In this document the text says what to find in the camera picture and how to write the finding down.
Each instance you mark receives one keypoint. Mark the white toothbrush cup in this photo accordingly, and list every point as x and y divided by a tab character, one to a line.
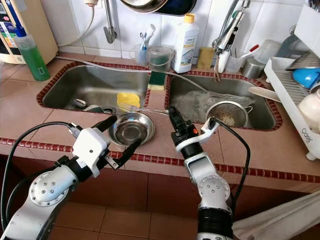
136	57

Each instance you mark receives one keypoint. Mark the chrome sink faucet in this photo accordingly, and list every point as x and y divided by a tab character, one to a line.
229	35

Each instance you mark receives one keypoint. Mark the clear plastic cup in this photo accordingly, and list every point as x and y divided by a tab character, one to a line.
236	65

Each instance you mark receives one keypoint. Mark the dark blue pan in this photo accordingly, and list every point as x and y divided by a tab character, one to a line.
182	7

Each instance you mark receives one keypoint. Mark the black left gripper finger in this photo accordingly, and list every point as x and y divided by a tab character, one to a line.
105	124
131	149

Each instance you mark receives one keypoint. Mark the steel plate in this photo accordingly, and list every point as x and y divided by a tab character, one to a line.
132	131

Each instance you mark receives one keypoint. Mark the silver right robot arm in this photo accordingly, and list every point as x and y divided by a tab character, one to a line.
212	192

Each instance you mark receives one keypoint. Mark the beige water purifier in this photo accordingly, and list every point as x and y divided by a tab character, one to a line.
40	30

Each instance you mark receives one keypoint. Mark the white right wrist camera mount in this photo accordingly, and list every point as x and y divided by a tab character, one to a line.
192	145

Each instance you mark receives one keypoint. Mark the clear plastic container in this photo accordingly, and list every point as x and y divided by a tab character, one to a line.
267	50

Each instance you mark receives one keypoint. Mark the white detergent bottle yellow cap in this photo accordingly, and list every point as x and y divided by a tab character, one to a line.
186	47

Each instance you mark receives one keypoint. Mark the green yellow sponge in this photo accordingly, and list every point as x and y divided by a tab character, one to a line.
157	80

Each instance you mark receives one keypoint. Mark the steel cup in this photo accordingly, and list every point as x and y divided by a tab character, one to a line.
253	69

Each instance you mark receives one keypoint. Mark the steel spoon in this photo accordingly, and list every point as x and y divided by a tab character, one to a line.
79	103

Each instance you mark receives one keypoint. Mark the cream spatula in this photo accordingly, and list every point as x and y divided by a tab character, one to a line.
265	93

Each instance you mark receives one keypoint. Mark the dark red cabinet door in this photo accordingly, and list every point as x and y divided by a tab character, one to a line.
120	195

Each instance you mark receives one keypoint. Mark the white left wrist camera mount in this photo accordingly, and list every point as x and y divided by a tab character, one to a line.
91	150

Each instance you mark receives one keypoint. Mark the metal wall tap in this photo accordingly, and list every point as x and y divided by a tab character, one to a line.
109	30

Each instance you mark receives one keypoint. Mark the white round jar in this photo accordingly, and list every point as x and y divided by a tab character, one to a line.
311	112

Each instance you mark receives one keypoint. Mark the white dish rack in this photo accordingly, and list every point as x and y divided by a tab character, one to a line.
287	105

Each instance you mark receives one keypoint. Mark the blue bowl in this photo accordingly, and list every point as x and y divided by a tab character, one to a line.
306	78

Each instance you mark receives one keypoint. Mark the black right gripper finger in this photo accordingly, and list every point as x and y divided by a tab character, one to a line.
177	121

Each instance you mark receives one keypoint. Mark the steel strainer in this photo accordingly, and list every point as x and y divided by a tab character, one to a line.
230	117

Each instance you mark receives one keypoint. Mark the green dish soap bottle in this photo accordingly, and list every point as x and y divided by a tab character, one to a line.
36	62

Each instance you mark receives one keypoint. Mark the steel sink basin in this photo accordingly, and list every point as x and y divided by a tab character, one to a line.
85	85
185	86

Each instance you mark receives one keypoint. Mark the steel bowl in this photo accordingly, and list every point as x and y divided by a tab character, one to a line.
305	61

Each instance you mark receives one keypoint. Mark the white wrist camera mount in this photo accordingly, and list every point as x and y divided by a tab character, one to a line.
192	145
91	150

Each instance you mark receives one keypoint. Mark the white cloth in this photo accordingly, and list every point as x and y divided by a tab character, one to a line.
280	220

